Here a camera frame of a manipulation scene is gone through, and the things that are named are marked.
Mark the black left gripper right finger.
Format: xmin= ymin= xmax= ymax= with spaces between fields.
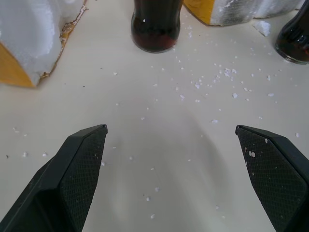
xmin=235 ymin=125 xmax=309 ymax=232

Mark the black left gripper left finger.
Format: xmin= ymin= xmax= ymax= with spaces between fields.
xmin=0 ymin=124 xmax=108 ymax=232

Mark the dark cola bottle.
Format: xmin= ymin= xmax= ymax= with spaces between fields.
xmin=274 ymin=0 xmax=309 ymax=65
xmin=130 ymin=0 xmax=182 ymax=54

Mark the white foam piece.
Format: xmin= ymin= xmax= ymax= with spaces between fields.
xmin=0 ymin=0 xmax=88 ymax=88

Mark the white foam block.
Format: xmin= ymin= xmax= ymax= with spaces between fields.
xmin=183 ymin=0 xmax=307 ymax=27

